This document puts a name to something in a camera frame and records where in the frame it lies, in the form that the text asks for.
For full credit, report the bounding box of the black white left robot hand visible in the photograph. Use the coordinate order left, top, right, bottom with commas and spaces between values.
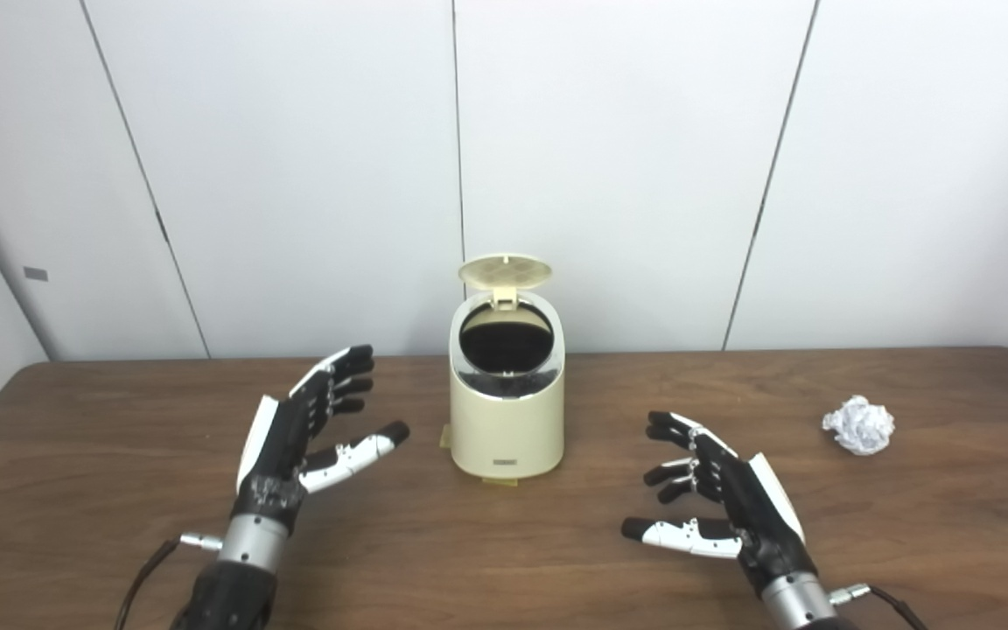
233, 344, 410, 535

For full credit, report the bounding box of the white paper ball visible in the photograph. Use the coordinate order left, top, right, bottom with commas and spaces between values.
822, 395, 895, 456

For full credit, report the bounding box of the round cream bin lid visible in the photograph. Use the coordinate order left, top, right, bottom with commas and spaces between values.
458, 254, 554, 310

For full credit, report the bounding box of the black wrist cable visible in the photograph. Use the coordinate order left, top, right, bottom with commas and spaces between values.
113, 531, 225, 630
828, 582, 929, 630

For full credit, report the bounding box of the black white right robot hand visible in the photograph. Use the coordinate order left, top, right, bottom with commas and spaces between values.
621, 411, 820, 596

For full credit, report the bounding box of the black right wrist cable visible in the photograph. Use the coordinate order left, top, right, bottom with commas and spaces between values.
828, 582, 929, 630

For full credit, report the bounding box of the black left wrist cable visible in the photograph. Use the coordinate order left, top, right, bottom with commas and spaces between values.
113, 531, 225, 630

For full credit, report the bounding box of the cream-colored trash bin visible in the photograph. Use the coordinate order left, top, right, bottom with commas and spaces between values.
449, 254, 566, 480

